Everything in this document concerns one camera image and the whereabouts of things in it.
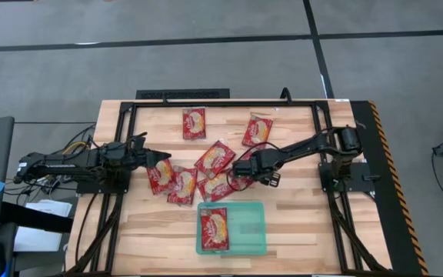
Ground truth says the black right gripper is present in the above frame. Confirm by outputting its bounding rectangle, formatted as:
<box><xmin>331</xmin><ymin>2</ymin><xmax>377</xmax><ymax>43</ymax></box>
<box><xmin>231</xmin><ymin>149</ymin><xmax>284</xmax><ymax>179</ymax></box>

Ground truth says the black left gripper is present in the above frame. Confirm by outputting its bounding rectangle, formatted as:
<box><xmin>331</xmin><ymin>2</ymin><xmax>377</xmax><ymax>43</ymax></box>
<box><xmin>128</xmin><ymin>149</ymin><xmax>173</xmax><ymax>170</ymax></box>

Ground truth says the red Orville popcorn bag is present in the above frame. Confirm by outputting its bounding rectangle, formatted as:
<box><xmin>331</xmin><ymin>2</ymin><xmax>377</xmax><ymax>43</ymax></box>
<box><xmin>194</xmin><ymin>139</ymin><xmax>237</xmax><ymax>180</ymax></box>
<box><xmin>145</xmin><ymin>157</ymin><xmax>177</xmax><ymax>196</ymax></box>
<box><xmin>196</xmin><ymin>172</ymin><xmax>242</xmax><ymax>203</ymax></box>
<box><xmin>166</xmin><ymin>165</ymin><xmax>199</xmax><ymax>206</ymax></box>
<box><xmin>182</xmin><ymin>107</ymin><xmax>208</xmax><ymax>141</ymax></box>
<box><xmin>199</xmin><ymin>207</ymin><xmax>231</xmax><ymax>252</ymax></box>
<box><xmin>227</xmin><ymin>145</ymin><xmax>267</xmax><ymax>192</ymax></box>
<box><xmin>241</xmin><ymin>114</ymin><xmax>275</xmax><ymax>149</ymax></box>

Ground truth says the teal plastic basket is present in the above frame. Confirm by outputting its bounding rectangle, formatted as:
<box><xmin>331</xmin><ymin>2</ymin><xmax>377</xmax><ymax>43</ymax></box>
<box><xmin>195</xmin><ymin>200</ymin><xmax>268</xmax><ymax>256</ymax></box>

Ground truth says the black floor vent grille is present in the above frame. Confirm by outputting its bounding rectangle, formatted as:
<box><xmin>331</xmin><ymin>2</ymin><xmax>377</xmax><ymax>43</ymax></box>
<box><xmin>135</xmin><ymin>88</ymin><xmax>231</xmax><ymax>100</ymax></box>

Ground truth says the black arched hook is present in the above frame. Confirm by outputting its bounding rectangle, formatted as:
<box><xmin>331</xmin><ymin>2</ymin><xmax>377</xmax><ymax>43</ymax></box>
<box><xmin>279</xmin><ymin>87</ymin><xmax>294</xmax><ymax>105</ymax></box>

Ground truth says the black yellow striped edge strip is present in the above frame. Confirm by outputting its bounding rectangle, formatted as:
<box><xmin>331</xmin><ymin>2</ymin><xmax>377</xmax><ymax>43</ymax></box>
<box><xmin>350</xmin><ymin>100</ymin><xmax>430</xmax><ymax>276</ymax></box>

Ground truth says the black flat bar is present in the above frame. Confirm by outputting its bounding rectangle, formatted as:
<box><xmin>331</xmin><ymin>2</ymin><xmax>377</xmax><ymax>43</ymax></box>
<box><xmin>0</xmin><ymin>201</ymin><xmax>75</xmax><ymax>234</ymax></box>

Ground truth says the white paper sheet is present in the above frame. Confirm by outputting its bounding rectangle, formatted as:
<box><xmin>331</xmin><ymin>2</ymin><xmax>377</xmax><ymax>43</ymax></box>
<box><xmin>13</xmin><ymin>199</ymin><xmax>73</xmax><ymax>253</ymax></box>

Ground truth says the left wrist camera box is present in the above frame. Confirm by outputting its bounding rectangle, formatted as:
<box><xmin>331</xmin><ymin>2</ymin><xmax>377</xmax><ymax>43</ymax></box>
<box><xmin>130</xmin><ymin>132</ymin><xmax>148</xmax><ymax>151</ymax></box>

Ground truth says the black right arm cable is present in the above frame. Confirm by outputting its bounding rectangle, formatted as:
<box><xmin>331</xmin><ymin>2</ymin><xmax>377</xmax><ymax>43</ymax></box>
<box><xmin>225</xmin><ymin>141</ymin><xmax>284</xmax><ymax>192</ymax></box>

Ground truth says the black metal table frame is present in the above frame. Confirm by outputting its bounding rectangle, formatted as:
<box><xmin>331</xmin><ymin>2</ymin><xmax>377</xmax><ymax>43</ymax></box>
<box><xmin>65</xmin><ymin>98</ymin><xmax>394</xmax><ymax>276</ymax></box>

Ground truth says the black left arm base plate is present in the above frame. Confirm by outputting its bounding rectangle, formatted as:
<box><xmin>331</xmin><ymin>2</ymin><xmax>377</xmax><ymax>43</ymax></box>
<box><xmin>75</xmin><ymin>169</ymin><xmax>132</xmax><ymax>195</ymax></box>

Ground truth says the black base cable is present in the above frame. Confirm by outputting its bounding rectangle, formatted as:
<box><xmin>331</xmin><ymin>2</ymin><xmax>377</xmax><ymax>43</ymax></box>
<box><xmin>74</xmin><ymin>192</ymin><xmax>100</xmax><ymax>266</ymax></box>

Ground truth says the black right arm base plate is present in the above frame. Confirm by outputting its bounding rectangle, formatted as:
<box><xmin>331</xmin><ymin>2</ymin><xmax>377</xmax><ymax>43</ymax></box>
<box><xmin>318</xmin><ymin>161</ymin><xmax>376</xmax><ymax>193</ymax></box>

